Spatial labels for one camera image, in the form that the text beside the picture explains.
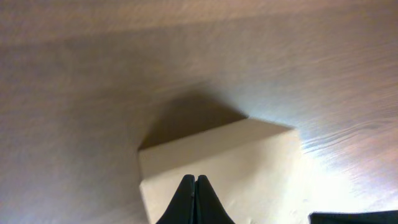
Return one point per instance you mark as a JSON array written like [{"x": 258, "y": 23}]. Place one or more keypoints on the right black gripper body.
[{"x": 387, "y": 217}]

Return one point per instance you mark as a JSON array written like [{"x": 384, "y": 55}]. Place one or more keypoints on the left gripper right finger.
[{"x": 208, "y": 208}]

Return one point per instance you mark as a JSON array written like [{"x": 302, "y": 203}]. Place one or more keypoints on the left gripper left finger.
[{"x": 181, "y": 207}]

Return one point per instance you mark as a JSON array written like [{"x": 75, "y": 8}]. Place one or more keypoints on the brown cardboard box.
[{"x": 257, "y": 170}]

